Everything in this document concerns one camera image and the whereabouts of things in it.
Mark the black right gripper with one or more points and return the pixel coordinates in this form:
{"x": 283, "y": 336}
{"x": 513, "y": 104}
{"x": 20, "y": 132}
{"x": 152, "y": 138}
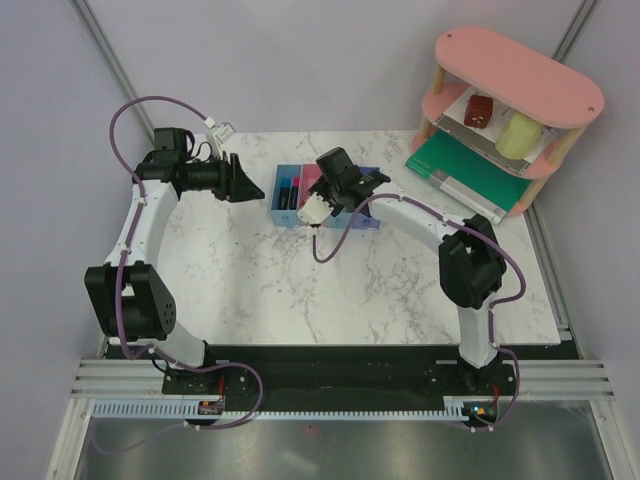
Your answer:
{"x": 320, "y": 187}

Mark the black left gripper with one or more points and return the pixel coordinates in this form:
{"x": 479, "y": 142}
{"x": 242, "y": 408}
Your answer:
{"x": 233, "y": 184}

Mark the blue capped black highlighter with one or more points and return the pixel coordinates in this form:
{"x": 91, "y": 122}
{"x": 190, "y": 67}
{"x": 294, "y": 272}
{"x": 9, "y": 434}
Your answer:
{"x": 283, "y": 193}

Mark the pink capped black highlighter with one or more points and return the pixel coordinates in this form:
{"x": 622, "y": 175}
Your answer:
{"x": 294, "y": 193}

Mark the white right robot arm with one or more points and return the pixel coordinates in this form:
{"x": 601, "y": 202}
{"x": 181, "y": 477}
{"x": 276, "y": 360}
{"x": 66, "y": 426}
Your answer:
{"x": 470, "y": 266}

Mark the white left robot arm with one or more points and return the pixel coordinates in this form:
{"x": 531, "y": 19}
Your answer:
{"x": 132, "y": 303}

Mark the pink drawer bin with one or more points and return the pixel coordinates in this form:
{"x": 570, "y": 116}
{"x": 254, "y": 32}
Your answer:
{"x": 310, "y": 174}

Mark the light blue drawer bin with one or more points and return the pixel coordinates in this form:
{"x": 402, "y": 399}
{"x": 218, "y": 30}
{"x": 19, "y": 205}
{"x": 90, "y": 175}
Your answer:
{"x": 342, "y": 220}
{"x": 284, "y": 218}

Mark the purple drawer bin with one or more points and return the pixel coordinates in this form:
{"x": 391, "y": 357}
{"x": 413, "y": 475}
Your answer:
{"x": 364, "y": 220}

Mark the white paper sheet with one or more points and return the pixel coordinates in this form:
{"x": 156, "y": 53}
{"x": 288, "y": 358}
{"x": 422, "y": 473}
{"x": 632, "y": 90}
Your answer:
{"x": 452, "y": 122}

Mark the green book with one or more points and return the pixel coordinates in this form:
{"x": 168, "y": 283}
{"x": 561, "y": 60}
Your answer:
{"x": 467, "y": 177}

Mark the brown box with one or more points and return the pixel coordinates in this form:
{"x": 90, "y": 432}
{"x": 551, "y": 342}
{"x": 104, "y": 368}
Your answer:
{"x": 478, "y": 112}

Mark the pale yellow cup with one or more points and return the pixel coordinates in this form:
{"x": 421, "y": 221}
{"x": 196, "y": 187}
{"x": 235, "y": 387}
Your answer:
{"x": 518, "y": 137}

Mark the pink two tier shelf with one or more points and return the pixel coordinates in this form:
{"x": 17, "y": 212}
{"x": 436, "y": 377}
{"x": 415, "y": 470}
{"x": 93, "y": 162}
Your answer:
{"x": 524, "y": 79}

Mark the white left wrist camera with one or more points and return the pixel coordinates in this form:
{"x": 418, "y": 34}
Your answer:
{"x": 218, "y": 134}

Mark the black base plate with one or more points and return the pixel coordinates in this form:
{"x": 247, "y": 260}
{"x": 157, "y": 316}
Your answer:
{"x": 349, "y": 377}

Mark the white cable duct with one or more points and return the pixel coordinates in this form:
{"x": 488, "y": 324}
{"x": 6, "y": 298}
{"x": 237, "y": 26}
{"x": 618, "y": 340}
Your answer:
{"x": 192, "y": 409}

